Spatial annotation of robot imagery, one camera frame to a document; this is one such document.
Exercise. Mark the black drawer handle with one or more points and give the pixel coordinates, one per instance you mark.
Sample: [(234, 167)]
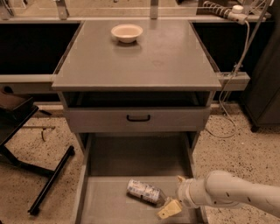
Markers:
[(138, 118)]

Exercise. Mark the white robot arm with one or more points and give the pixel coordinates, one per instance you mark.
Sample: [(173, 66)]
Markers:
[(221, 189)]

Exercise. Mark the closed grey top drawer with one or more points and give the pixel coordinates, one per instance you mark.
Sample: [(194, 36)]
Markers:
[(107, 120)]

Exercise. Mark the white ceramic bowl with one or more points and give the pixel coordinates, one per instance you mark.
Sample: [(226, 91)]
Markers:
[(127, 33)]

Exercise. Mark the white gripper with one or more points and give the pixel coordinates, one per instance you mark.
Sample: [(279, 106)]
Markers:
[(185, 192)]

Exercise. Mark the grey drawer cabinet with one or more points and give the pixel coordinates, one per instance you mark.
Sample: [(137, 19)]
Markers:
[(165, 68)]

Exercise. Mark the white power strip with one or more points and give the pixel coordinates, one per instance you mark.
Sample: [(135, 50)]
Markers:
[(234, 14)]

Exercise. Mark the dark cabinet at right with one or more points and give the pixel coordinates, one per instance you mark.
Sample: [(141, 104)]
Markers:
[(261, 99)]

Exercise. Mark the blue plastic bottle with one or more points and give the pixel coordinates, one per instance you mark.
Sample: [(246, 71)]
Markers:
[(147, 192)]

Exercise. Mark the open grey middle drawer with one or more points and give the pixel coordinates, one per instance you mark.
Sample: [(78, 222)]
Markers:
[(111, 161)]

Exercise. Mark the grey metal bench rail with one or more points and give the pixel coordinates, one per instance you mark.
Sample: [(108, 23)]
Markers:
[(29, 83)]

